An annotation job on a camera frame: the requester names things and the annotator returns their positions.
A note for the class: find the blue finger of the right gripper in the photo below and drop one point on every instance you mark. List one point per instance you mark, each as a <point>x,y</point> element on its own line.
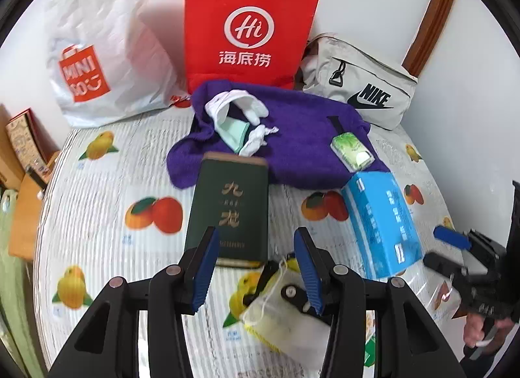
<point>452,237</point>
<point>444,266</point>

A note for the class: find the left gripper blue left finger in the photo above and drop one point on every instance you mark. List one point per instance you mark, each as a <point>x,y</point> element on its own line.
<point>198,265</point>

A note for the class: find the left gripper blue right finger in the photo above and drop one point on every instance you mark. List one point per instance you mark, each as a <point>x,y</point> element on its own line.
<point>314,264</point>

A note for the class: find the green snack wrapper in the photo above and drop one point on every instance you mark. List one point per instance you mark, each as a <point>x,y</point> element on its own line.
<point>369,357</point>

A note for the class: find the light green tissue packet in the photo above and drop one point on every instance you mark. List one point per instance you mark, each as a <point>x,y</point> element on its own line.
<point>352,152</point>

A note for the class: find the white tissue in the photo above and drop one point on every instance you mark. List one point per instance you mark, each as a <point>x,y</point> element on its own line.
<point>256,140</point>

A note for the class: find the mint green cloth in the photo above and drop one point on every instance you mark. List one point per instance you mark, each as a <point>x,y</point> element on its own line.
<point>233,133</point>

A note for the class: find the white cotton glove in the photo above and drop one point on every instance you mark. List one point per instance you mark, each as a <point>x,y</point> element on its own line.
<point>235,104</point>

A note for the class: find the blue tissue pack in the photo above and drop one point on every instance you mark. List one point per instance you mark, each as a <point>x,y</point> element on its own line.
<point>384,230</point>

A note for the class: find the dark green tea box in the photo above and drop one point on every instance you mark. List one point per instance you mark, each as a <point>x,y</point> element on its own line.
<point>232,196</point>

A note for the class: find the purple towel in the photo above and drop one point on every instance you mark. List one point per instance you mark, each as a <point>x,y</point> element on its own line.
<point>298,155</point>

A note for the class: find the grey Nike waist bag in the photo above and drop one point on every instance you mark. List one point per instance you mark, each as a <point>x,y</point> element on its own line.
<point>338,70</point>

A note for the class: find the wooden chair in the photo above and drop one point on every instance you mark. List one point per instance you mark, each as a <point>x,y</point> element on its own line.
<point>25,220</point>

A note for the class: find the patterned brown book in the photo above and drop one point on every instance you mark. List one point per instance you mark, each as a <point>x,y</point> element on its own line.
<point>26,143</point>

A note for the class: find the white Miniso plastic bag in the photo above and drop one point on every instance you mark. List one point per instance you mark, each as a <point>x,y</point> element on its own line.
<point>104,64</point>

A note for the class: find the red Haidilao paper bag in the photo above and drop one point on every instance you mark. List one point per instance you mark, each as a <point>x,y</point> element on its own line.
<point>246,41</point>

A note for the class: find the brown wooden door frame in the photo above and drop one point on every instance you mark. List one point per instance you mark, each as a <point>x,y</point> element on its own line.
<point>430,29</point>

